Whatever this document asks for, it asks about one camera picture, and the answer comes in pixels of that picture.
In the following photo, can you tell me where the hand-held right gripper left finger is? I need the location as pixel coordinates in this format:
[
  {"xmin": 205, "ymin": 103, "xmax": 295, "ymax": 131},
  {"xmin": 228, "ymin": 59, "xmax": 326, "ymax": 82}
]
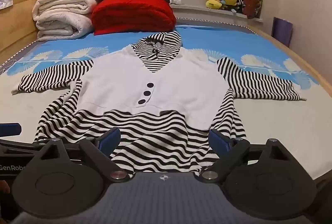
[{"xmin": 32, "ymin": 128, "xmax": 129, "ymax": 183}]

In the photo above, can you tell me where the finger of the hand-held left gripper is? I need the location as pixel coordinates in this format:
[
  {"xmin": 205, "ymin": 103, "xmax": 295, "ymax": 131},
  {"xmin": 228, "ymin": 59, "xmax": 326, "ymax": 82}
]
[{"xmin": 0, "ymin": 123, "xmax": 22, "ymax": 137}]

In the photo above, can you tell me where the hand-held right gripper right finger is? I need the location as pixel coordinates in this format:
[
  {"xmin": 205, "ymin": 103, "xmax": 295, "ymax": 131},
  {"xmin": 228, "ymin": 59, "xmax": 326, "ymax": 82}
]
[{"xmin": 201, "ymin": 129, "xmax": 297, "ymax": 184}]

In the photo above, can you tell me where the striped white hooded top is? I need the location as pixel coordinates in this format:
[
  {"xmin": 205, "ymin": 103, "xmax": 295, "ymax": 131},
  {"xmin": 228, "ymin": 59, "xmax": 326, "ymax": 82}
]
[{"xmin": 11, "ymin": 30, "xmax": 307, "ymax": 177}]

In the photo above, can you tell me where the blue white patterned bed mat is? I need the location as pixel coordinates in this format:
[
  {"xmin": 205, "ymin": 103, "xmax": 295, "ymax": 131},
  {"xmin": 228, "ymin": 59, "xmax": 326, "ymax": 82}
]
[{"xmin": 0, "ymin": 18, "xmax": 332, "ymax": 184}]

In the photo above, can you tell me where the white fleece folded blanket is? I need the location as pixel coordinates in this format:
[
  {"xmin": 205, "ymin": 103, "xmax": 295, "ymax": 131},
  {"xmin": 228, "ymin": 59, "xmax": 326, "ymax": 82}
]
[{"xmin": 32, "ymin": 0, "xmax": 98, "ymax": 42}]

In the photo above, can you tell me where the red folded blanket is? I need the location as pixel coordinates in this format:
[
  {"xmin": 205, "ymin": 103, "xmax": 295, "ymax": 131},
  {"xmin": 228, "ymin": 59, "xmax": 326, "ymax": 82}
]
[{"xmin": 91, "ymin": 0, "xmax": 177, "ymax": 36}]

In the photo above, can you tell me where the purple bag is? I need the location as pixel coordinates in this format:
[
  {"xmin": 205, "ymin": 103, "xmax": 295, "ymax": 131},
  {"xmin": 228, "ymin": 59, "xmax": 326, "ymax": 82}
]
[{"xmin": 271, "ymin": 17, "xmax": 293, "ymax": 47}]

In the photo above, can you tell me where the dark red cushion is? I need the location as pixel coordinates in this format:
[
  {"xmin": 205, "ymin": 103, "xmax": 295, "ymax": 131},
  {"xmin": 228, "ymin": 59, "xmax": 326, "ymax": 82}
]
[{"xmin": 243, "ymin": 0, "xmax": 263, "ymax": 19}]

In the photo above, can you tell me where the wooden bed frame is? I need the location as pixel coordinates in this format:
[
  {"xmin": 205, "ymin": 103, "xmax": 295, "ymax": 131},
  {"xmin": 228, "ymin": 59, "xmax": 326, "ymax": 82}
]
[{"xmin": 0, "ymin": 0, "xmax": 332, "ymax": 100}]

